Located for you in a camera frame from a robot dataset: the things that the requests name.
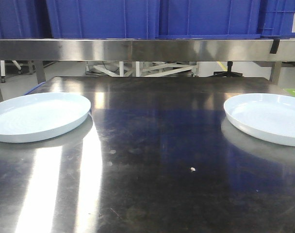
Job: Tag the light blue plate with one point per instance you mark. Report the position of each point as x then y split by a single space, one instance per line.
269 117
41 116

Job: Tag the left steel shelf leg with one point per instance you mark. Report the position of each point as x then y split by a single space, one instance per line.
40 73

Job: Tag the steel shelf leg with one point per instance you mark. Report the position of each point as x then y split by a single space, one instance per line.
40 73
275 72

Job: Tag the right steel shelf leg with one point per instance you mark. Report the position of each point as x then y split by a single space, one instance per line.
275 72

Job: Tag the black office chair base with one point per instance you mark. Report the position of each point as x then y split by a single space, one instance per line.
228 72

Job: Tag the right blue plastic crate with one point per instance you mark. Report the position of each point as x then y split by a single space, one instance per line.
209 19

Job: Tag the blue plastic crate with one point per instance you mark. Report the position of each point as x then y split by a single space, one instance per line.
104 19
209 19
21 19

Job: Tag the middle blue plastic crate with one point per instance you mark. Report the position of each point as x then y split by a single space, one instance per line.
104 19

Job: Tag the black tape strip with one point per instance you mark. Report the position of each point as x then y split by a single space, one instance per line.
275 46

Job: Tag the left blue plastic crate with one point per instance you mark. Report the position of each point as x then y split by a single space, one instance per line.
21 19

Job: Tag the white metal frame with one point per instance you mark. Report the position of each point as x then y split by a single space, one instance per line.
140 69

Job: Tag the stainless steel shelf rail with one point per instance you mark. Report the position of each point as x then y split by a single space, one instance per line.
145 50

